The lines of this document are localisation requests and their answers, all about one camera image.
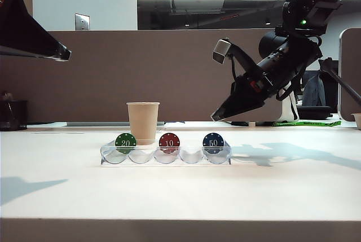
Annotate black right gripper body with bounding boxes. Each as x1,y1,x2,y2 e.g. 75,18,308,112
235,55,293,102

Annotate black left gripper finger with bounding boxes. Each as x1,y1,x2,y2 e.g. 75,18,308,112
0,46,61,62
0,0,72,62

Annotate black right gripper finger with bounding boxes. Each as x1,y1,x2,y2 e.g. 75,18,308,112
215,99,268,121
211,78,266,121

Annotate blue poker chip 50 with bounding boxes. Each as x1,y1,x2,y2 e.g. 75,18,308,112
202,132,226,155

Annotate clear plastic chip tray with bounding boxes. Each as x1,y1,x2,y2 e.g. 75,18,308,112
100,141,232,166

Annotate red poker chip 10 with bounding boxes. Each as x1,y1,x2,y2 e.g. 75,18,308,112
159,132,181,155

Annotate brown paper cup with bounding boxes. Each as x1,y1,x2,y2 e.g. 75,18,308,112
126,102,161,146

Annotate green poker chip 20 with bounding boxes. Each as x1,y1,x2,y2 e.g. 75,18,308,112
115,132,137,154

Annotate black flat case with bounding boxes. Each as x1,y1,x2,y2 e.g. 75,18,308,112
296,105,333,120

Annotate black mesh pen holder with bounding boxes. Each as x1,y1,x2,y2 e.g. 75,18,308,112
0,100,28,131

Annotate black slanted pole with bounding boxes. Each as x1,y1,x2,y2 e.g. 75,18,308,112
318,57,361,102

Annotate wide brown desk partition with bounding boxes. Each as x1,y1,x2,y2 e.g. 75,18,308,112
0,29,284,123

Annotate black camera cable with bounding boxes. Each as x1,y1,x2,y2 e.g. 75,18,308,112
230,55,241,85

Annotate white bag with black straps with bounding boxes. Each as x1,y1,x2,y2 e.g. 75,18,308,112
278,81,300,122

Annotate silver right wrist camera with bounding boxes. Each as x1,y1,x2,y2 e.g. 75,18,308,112
212,38,231,64

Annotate metal wall switch plate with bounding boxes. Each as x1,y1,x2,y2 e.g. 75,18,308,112
74,13,91,32

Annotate white desk cable hatch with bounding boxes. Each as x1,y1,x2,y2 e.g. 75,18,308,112
30,131,131,135

